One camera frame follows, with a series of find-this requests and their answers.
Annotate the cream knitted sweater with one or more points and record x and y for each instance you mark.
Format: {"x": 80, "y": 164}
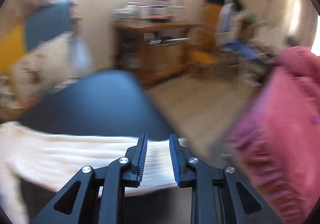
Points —
{"x": 49, "y": 160}

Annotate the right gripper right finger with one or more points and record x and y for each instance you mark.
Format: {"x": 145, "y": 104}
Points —
{"x": 218, "y": 195}

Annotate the deer print cushion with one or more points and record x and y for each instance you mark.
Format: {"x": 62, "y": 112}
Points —
{"x": 42, "y": 68}

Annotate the pink bed quilt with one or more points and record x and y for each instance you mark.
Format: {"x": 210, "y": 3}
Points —
{"x": 276, "y": 141}

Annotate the wooden side table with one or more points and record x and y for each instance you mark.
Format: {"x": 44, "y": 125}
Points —
{"x": 152, "y": 51}

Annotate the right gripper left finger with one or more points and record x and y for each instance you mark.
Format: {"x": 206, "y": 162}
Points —
{"x": 97, "y": 195}

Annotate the blue toy ride-on car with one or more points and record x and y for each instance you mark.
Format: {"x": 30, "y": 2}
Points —
{"x": 251, "y": 53}

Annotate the wooden folding chair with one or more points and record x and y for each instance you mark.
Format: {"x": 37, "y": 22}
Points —
{"x": 205, "y": 30}

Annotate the blue yellow grey sofa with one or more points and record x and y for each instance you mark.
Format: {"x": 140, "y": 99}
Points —
{"x": 43, "y": 25}

